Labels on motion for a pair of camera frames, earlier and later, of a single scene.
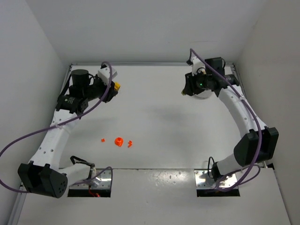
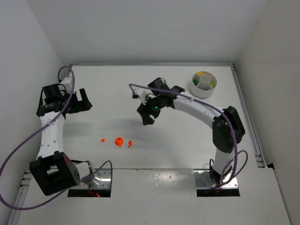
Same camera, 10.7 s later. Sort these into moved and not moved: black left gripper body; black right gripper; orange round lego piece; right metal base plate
Moved: black left gripper body; black right gripper
Not moved: orange round lego piece; right metal base plate
